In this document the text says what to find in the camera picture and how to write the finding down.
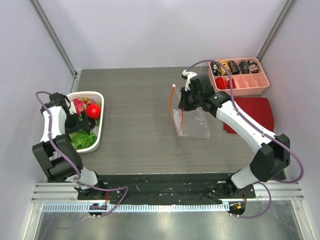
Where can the clear zip bag orange zipper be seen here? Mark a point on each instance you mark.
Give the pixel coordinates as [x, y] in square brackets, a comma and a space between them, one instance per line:
[187, 123]

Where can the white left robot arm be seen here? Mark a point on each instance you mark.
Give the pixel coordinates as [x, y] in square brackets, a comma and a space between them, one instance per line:
[55, 153]

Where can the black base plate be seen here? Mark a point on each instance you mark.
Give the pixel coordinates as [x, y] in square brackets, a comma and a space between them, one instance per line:
[167, 189]

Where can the floral patterned roll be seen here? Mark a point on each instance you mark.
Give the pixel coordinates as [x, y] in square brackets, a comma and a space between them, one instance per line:
[253, 66]

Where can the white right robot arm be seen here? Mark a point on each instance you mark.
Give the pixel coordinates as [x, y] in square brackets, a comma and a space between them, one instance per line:
[271, 150]

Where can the dark red folded cloth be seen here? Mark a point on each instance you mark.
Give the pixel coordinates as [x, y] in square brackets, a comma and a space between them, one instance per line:
[259, 109]

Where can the pink dragon fruit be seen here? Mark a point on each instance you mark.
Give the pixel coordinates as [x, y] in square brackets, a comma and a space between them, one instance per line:
[80, 106]

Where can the dark brown mangosteen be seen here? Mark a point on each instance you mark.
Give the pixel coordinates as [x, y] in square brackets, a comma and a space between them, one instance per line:
[93, 123]

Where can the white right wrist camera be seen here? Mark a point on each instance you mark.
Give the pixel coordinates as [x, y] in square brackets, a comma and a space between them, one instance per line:
[187, 75]

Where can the dark patterned roll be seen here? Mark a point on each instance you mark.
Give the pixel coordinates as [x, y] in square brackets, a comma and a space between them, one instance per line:
[235, 70]

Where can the pink divided storage box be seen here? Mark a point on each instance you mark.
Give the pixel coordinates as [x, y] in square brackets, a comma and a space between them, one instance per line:
[243, 84]

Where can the white perforated plastic basket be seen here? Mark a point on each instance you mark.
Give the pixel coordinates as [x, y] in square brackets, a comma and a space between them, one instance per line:
[90, 97]

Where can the red cloth in box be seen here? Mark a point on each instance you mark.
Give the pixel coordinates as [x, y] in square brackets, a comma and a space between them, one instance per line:
[222, 83]

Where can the green lettuce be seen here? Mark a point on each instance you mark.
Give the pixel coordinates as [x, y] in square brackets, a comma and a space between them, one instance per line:
[82, 140]

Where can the slotted cable duct rail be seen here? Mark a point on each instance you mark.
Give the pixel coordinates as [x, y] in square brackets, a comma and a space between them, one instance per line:
[90, 207]

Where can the yellow patterned roll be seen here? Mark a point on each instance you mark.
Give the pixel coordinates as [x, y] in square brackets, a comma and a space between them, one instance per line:
[224, 68]

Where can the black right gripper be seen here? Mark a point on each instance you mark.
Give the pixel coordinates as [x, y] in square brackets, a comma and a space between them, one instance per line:
[185, 100]

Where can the black patterned roll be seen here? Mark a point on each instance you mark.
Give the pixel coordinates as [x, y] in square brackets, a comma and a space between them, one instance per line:
[215, 68]
[244, 68]

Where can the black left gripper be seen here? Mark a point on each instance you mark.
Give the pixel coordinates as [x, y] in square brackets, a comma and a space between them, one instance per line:
[81, 125]

